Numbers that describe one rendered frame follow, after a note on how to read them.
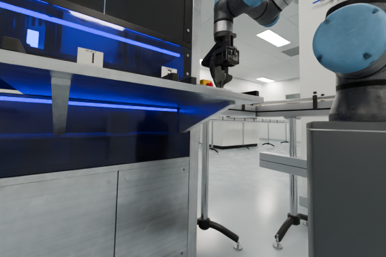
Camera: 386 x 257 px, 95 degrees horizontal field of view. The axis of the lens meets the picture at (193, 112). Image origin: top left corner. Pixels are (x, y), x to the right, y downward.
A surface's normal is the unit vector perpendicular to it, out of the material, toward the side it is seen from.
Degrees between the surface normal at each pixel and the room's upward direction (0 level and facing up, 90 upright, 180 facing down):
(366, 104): 73
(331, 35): 97
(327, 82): 90
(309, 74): 90
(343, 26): 97
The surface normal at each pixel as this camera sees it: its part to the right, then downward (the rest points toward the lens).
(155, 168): 0.59, -0.04
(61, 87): 0.18, 0.92
